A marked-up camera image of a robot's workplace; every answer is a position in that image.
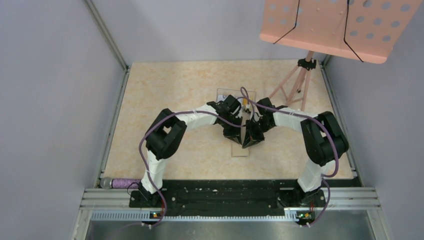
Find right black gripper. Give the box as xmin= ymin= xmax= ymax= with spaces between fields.
xmin=242 ymin=118 xmax=275 ymax=149

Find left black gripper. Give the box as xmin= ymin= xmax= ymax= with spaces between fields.
xmin=218 ymin=115 xmax=242 ymax=144

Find clear plastic card tray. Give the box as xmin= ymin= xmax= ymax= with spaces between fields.
xmin=216 ymin=88 xmax=256 ymax=116

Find purple glitter microphone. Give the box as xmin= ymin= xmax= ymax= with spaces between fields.
xmin=98 ymin=177 xmax=141 ymax=189

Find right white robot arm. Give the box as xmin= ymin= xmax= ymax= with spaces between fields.
xmin=242 ymin=97 xmax=349 ymax=206

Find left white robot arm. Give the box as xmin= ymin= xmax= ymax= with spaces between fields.
xmin=138 ymin=95 xmax=243 ymax=207

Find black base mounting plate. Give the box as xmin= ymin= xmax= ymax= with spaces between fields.
xmin=129 ymin=178 xmax=362 ymax=218

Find pink tripod stand legs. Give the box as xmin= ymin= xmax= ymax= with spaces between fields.
xmin=268 ymin=51 xmax=318 ymax=110

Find pink music stand desk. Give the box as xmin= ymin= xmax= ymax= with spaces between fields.
xmin=259 ymin=0 xmax=422 ymax=64

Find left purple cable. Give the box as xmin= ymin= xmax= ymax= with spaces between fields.
xmin=138 ymin=96 xmax=256 ymax=229

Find purple cable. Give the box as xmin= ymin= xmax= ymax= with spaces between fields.
xmin=138 ymin=96 xmax=256 ymax=229
xmin=240 ymin=86 xmax=339 ymax=229

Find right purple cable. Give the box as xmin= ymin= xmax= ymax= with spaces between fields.
xmin=240 ymin=86 xmax=339 ymax=229

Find aluminium frame rail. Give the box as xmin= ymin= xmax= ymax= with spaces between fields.
xmin=71 ymin=187 xmax=394 ymax=240

